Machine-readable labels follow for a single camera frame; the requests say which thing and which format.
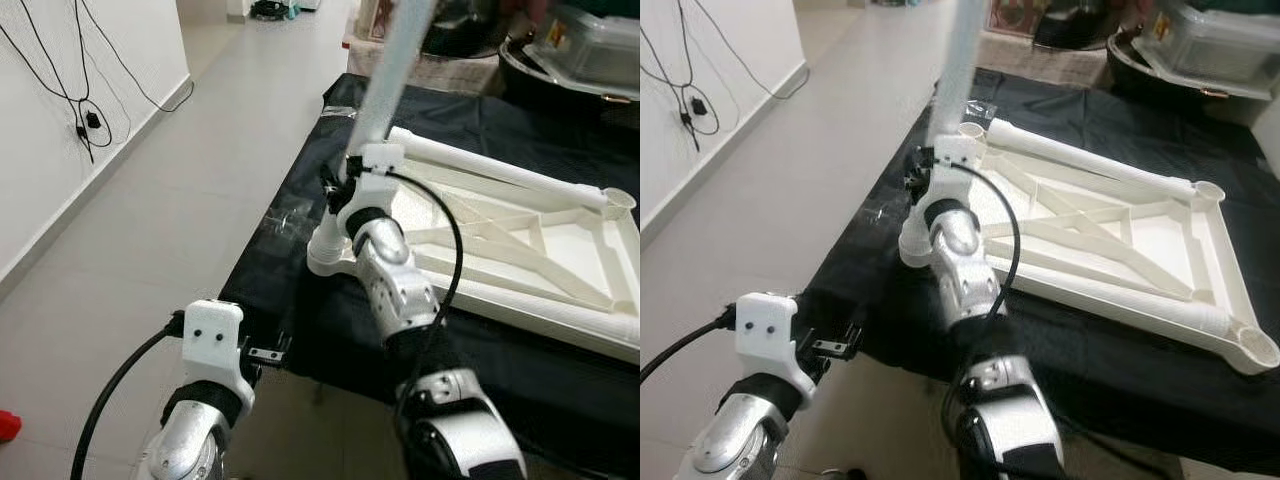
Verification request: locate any black tablecloth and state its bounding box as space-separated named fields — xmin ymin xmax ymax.
xmin=795 ymin=68 xmax=1280 ymax=476
xmin=218 ymin=72 xmax=640 ymax=480

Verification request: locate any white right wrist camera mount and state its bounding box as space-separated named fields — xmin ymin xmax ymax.
xmin=335 ymin=143 xmax=409 ymax=233
xmin=918 ymin=134 xmax=989 ymax=226

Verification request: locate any beige patterned bench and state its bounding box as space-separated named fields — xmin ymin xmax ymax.
xmin=978 ymin=30 xmax=1116 ymax=89
xmin=345 ymin=40 xmax=501 ymax=96

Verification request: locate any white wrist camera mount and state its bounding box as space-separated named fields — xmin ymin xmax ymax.
xmin=182 ymin=299 xmax=259 ymax=399
xmin=918 ymin=134 xmax=989 ymax=226
xmin=733 ymin=292 xmax=816 ymax=396
xmin=335 ymin=143 xmax=409 ymax=233

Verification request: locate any white plastic table leg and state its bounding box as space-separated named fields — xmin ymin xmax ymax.
xmin=985 ymin=118 xmax=1201 ymax=196
xmin=388 ymin=126 xmax=613 ymax=209
xmin=925 ymin=0 xmax=993 ymax=141
xmin=420 ymin=268 xmax=640 ymax=343
xmin=345 ymin=0 xmax=441 ymax=151
xmin=1000 ymin=255 xmax=1256 ymax=346

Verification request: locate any long black wall cable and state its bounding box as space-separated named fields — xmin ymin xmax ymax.
xmin=690 ymin=0 xmax=809 ymax=101
xmin=78 ymin=0 xmax=196 ymax=113

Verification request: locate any white plastic children table top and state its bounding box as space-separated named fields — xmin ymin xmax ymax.
xmin=305 ymin=125 xmax=640 ymax=366
xmin=897 ymin=118 xmax=1280 ymax=377

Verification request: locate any grey clear plastic container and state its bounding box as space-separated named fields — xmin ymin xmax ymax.
xmin=1140 ymin=0 xmax=1280 ymax=101
xmin=525 ymin=5 xmax=640 ymax=101

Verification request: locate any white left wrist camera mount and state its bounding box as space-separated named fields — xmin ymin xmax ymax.
xmin=733 ymin=292 xmax=816 ymax=396
xmin=182 ymin=299 xmax=259 ymax=399

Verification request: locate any black adapter cable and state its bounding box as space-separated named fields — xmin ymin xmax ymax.
xmin=640 ymin=0 xmax=716 ymax=153
xmin=0 ymin=0 xmax=106 ymax=166

